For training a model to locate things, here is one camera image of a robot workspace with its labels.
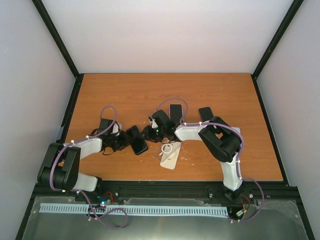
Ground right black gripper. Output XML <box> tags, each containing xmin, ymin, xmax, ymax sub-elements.
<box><xmin>137</xmin><ymin>125</ymin><xmax>166</xmax><ymax>144</ymax></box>

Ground black phone case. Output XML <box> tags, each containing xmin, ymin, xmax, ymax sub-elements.
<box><xmin>125</xmin><ymin>125</ymin><xmax>149</xmax><ymax>156</ymax></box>

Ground lilac phone case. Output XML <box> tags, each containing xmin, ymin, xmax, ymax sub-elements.
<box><xmin>168</xmin><ymin>103</ymin><xmax>185</xmax><ymax>124</ymax></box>

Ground black screen phone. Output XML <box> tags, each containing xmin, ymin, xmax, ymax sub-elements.
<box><xmin>169</xmin><ymin>104</ymin><xmax>184</xmax><ymax>123</ymax></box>

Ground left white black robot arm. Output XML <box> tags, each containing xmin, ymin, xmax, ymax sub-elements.
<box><xmin>37</xmin><ymin>118</ymin><xmax>133</xmax><ymax>202</ymax></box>

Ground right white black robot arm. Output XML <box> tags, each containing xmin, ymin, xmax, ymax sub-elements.
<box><xmin>141</xmin><ymin>110</ymin><xmax>245</xmax><ymax>201</ymax></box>

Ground clear magsafe phone case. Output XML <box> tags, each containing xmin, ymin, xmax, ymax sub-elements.
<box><xmin>152</xmin><ymin>142</ymin><xmax>182</xmax><ymax>163</ymax></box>

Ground cream white phone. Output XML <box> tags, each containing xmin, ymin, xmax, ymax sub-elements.
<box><xmin>160</xmin><ymin>156</ymin><xmax>179</xmax><ymax>170</ymax></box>

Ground black phone right side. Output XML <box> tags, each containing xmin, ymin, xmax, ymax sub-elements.
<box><xmin>198</xmin><ymin>106</ymin><xmax>214</xmax><ymax>122</ymax></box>

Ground light blue phone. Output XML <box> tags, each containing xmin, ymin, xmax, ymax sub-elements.
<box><xmin>232</xmin><ymin>127</ymin><xmax>241</xmax><ymax>134</ymax></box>

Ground left green controller board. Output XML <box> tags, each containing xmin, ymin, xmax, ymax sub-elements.
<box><xmin>97</xmin><ymin>194</ymin><xmax>113</xmax><ymax>207</ymax></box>

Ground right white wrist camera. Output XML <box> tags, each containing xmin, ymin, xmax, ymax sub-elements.
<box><xmin>148</xmin><ymin>116</ymin><xmax>158</xmax><ymax>129</ymax></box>

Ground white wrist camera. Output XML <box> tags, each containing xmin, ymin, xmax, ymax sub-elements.
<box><xmin>148</xmin><ymin>116</ymin><xmax>158</xmax><ymax>129</ymax></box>
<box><xmin>111</xmin><ymin>121</ymin><xmax>122</xmax><ymax>135</ymax></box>

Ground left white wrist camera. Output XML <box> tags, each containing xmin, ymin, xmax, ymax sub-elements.
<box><xmin>111</xmin><ymin>121</ymin><xmax>122</xmax><ymax>135</ymax></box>

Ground black aluminium frame rail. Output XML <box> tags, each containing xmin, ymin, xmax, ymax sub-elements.
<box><xmin>32</xmin><ymin>180</ymin><xmax>300</xmax><ymax>204</ymax></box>

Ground left black side rail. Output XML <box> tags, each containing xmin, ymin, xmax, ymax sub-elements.
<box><xmin>56</xmin><ymin>73</ymin><xmax>85</xmax><ymax>143</ymax></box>

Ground black side rail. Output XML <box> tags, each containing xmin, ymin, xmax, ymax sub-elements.
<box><xmin>251</xmin><ymin>74</ymin><xmax>289</xmax><ymax>186</ymax></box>
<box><xmin>56</xmin><ymin>73</ymin><xmax>85</xmax><ymax>143</ymax></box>

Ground light blue cable duct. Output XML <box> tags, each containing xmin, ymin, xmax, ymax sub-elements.
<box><xmin>38</xmin><ymin>203</ymin><xmax>228</xmax><ymax>218</ymax></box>

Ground right black side rail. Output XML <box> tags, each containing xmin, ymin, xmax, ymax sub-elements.
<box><xmin>251</xmin><ymin>74</ymin><xmax>289</xmax><ymax>186</ymax></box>

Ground right wired connector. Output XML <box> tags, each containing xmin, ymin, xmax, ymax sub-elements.
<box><xmin>236</xmin><ymin>195</ymin><xmax>251</xmax><ymax>219</ymax></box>

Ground left black frame post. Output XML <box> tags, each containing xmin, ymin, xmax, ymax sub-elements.
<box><xmin>32</xmin><ymin>0</ymin><xmax>80</xmax><ymax>79</ymax></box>

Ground black frame post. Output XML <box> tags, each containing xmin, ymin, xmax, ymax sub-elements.
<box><xmin>251</xmin><ymin>0</ymin><xmax>304</xmax><ymax>81</ymax></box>
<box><xmin>32</xmin><ymin>0</ymin><xmax>80</xmax><ymax>79</ymax></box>

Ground right black frame post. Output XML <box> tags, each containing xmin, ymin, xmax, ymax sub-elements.
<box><xmin>251</xmin><ymin>0</ymin><xmax>304</xmax><ymax>81</ymax></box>

